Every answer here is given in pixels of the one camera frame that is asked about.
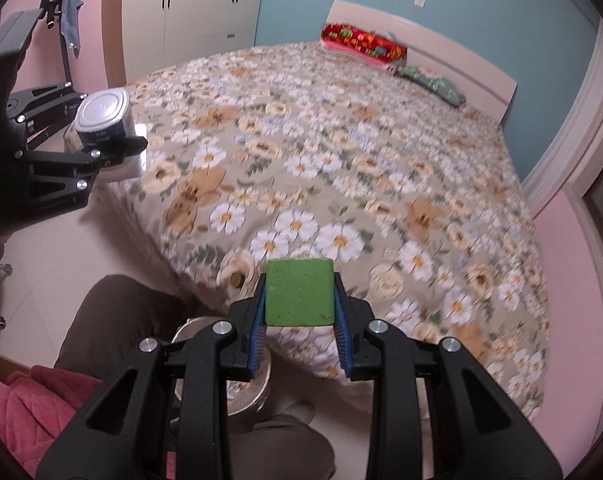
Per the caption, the person's right leg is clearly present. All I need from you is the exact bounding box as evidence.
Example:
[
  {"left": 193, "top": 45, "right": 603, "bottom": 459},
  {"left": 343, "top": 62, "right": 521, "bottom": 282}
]
[{"left": 232, "top": 400, "right": 337, "bottom": 480}]

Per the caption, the bed with floral sheet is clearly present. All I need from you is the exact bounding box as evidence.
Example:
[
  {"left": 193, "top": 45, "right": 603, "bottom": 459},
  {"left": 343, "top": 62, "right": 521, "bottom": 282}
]
[{"left": 89, "top": 40, "right": 552, "bottom": 421}]

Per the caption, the red patterned pillow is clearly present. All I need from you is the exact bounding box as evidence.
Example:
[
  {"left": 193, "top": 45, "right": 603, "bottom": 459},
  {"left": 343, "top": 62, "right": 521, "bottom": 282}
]
[{"left": 320, "top": 24, "right": 408, "bottom": 68}]

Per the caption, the person's leg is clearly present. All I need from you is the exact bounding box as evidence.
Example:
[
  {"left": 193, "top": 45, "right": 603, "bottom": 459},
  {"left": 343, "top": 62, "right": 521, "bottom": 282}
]
[
  {"left": 54, "top": 275, "right": 200, "bottom": 391},
  {"left": 232, "top": 400, "right": 337, "bottom": 480}
]

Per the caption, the white door frame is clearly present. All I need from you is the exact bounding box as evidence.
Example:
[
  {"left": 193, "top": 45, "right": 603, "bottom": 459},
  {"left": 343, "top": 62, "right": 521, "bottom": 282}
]
[{"left": 524, "top": 20, "right": 603, "bottom": 221}]

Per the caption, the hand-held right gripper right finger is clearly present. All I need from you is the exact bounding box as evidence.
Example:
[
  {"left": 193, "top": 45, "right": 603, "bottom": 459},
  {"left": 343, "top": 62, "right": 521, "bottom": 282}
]
[{"left": 331, "top": 272, "right": 565, "bottom": 480}]

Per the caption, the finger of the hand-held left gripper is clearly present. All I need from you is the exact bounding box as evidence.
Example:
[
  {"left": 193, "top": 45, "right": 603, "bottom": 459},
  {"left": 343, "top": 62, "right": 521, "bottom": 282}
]
[
  {"left": 6, "top": 82, "right": 91, "bottom": 133},
  {"left": 14, "top": 135, "right": 150, "bottom": 211}
]

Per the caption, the green pillow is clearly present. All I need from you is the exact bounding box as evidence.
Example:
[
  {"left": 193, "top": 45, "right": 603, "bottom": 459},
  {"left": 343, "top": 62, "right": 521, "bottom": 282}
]
[{"left": 396, "top": 64, "right": 466, "bottom": 107}]

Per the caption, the cream bed headboard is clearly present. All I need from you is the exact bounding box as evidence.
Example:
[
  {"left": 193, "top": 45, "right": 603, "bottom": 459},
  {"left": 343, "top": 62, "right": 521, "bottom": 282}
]
[{"left": 326, "top": 0, "right": 518, "bottom": 123}]

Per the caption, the green sponge block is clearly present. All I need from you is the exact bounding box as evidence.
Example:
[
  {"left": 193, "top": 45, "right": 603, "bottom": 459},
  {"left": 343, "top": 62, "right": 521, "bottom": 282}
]
[{"left": 262, "top": 257, "right": 338, "bottom": 327}]

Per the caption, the blue hanging towel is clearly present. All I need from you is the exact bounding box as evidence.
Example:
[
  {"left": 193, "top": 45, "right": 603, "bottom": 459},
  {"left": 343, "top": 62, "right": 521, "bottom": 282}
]
[{"left": 60, "top": 0, "right": 85, "bottom": 56}]

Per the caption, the silver metal can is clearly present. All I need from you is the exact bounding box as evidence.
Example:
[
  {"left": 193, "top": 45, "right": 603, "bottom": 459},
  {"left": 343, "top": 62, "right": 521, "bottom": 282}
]
[{"left": 74, "top": 87, "right": 137, "bottom": 148}]

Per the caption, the white wardrobe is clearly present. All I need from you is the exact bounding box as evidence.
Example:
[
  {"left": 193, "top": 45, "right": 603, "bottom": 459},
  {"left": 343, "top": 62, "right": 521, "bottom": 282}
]
[{"left": 122, "top": 0, "right": 268, "bottom": 86}]

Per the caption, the black stand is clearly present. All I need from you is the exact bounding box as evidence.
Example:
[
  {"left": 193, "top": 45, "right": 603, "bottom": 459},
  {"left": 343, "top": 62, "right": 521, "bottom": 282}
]
[{"left": 42, "top": 0, "right": 75, "bottom": 91}]

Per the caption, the pink quilted garment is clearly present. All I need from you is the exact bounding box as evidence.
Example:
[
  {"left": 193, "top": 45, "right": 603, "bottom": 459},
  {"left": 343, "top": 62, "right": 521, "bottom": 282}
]
[{"left": 0, "top": 365, "right": 107, "bottom": 476}]

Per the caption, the person's left leg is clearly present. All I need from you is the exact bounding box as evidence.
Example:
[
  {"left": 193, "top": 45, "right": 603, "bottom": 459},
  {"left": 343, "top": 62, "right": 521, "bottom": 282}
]
[{"left": 54, "top": 275, "right": 200, "bottom": 391}]

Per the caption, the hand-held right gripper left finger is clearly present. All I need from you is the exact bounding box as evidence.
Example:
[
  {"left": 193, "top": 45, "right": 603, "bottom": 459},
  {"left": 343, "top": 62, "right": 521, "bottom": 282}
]
[{"left": 36, "top": 272, "right": 270, "bottom": 480}]

